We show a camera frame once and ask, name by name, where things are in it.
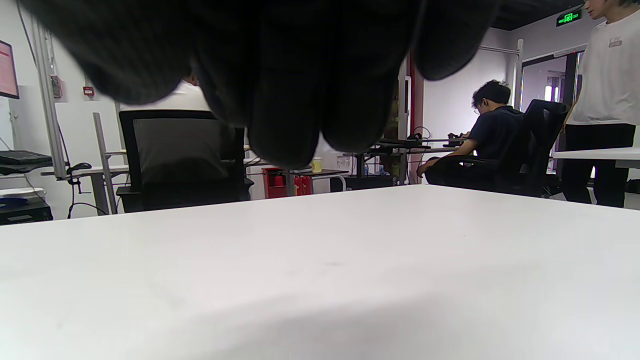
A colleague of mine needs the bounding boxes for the white background desk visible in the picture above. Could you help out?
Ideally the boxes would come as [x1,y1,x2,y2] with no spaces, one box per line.
[41,149,349,216]

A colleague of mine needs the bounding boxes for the grey aluminium post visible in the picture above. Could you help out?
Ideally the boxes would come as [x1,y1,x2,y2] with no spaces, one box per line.
[30,25,68,180]

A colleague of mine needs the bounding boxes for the black mesh office chair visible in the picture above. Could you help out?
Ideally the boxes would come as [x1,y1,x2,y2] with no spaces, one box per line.
[116,109,255,213]

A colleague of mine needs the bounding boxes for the black high-back office chair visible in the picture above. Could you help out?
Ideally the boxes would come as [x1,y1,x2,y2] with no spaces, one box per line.
[425,99,571,198]

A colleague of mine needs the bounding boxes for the black computer case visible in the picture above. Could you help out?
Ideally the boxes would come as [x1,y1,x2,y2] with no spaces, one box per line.
[0,197,53,226]

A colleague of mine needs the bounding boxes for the person's right hand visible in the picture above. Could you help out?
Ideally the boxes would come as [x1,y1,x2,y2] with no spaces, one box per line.
[20,0,501,170]

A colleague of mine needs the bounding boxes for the black keyboard tray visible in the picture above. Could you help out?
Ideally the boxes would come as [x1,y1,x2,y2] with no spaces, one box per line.
[0,150,53,176]

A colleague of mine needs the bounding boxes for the monitor with pink screen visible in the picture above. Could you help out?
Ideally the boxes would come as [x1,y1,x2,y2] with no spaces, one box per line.
[0,40,21,100]

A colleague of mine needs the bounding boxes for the green exit sign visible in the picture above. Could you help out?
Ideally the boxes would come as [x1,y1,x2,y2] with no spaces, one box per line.
[556,9,583,28]

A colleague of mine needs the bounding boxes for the dark framed glass door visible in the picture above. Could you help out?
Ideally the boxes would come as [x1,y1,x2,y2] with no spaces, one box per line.
[520,45,588,176]

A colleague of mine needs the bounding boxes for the black background desk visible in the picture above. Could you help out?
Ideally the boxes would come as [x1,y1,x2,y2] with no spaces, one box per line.
[355,137,468,187]

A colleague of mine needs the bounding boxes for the red box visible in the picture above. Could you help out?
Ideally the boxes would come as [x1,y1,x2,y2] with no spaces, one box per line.
[261,167,313,199]

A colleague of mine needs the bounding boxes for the white desk leg post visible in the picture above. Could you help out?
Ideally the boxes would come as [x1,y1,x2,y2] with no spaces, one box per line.
[92,112,119,215]

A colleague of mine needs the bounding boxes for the white background table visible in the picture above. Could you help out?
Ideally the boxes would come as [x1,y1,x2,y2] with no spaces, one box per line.
[552,146,640,170]

